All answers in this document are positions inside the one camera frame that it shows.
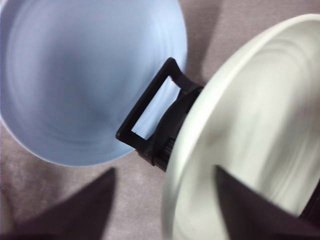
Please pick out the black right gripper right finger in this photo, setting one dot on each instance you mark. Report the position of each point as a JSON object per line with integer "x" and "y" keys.
{"x": 252, "y": 216}

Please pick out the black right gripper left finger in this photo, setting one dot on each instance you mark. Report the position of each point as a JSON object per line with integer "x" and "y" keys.
{"x": 81, "y": 217}

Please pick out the green plate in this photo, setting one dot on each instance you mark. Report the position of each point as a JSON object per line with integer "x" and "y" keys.
{"x": 258, "y": 119}

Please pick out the blue plate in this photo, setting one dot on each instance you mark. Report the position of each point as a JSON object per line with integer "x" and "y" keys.
{"x": 72, "y": 72}

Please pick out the grey table cloth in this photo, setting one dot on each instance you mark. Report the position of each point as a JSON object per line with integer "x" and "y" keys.
{"x": 31, "y": 183}

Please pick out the black dish rack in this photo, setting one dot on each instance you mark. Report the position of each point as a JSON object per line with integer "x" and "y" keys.
{"x": 157, "y": 149}

